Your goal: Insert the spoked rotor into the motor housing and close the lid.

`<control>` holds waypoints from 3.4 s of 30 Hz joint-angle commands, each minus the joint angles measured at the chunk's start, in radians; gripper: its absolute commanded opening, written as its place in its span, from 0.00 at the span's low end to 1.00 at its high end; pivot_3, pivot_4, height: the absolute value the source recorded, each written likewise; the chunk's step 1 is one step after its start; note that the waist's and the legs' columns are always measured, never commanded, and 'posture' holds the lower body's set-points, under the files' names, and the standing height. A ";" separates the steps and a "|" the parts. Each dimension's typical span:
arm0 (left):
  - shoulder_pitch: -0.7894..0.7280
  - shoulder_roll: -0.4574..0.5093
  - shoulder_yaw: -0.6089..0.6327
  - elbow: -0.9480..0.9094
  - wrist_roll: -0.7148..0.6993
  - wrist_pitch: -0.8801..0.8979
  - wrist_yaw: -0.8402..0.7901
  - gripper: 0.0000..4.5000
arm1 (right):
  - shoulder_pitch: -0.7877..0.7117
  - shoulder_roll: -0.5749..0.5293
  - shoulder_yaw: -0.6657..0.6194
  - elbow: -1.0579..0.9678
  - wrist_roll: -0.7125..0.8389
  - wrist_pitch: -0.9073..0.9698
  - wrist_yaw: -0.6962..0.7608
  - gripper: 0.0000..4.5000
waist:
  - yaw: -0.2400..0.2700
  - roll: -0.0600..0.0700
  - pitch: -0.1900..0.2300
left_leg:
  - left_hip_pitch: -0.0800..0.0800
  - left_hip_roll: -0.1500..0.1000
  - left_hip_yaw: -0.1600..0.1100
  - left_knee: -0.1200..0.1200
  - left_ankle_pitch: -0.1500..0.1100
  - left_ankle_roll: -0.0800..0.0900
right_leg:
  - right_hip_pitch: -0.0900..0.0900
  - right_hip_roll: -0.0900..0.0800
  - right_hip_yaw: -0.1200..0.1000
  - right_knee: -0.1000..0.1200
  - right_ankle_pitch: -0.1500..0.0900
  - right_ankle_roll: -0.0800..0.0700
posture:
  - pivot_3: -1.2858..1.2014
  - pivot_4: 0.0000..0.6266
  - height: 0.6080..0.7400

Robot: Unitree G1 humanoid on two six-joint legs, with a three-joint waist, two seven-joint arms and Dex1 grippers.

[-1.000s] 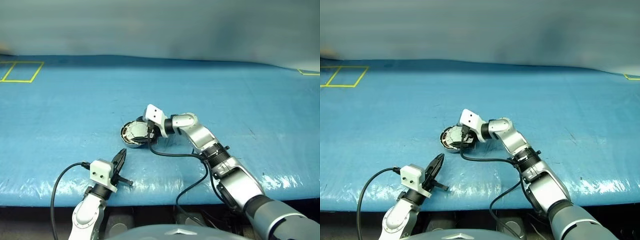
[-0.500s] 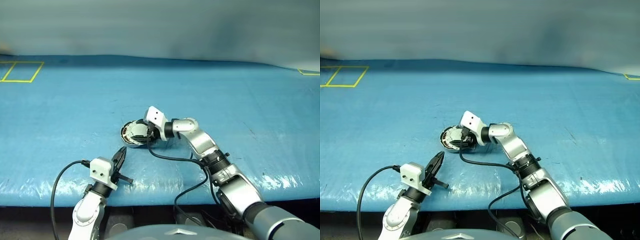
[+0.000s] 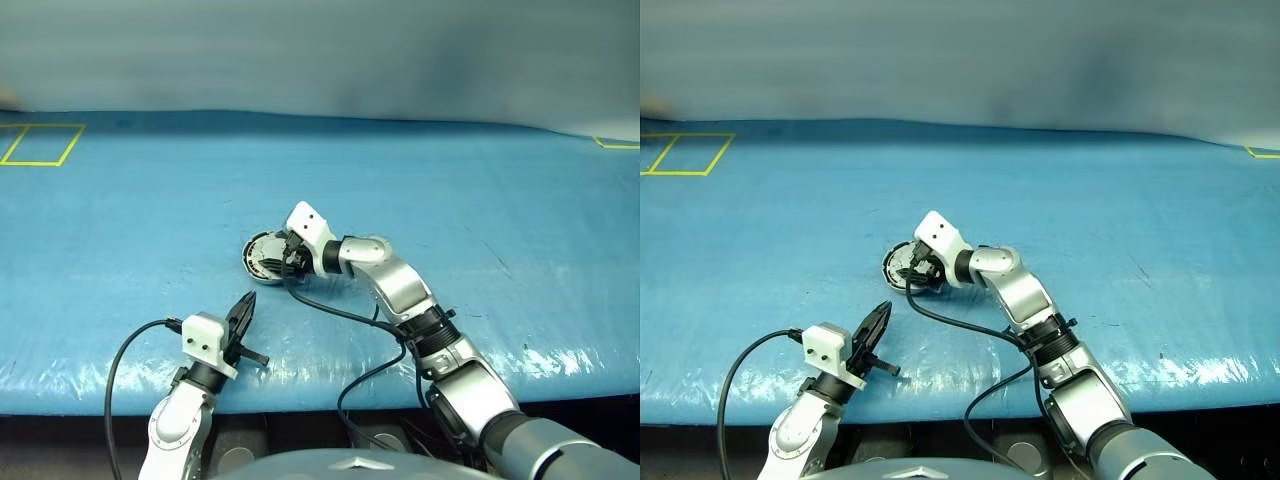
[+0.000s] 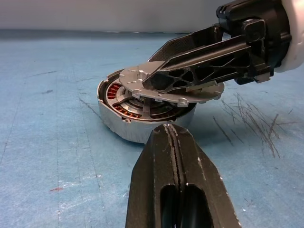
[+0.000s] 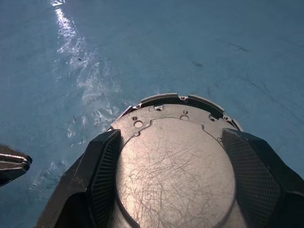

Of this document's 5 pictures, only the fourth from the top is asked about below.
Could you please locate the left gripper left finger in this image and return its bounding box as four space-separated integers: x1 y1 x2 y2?
125 124 181 228

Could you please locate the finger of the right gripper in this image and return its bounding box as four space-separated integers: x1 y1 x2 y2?
142 19 266 94
148 25 224 63

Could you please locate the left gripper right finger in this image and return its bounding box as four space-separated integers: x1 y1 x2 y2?
169 124 239 228

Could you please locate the silver round motor lid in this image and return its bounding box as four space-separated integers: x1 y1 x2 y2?
119 60 225 107

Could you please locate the silver motor housing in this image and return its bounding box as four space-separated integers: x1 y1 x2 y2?
96 70 197 144

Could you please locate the spoked metal rotor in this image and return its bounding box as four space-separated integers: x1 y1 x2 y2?
105 80 193 122

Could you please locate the blue plastic table cover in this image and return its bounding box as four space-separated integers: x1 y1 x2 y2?
0 28 304 228

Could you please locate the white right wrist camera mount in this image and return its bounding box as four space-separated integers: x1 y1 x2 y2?
273 0 304 73

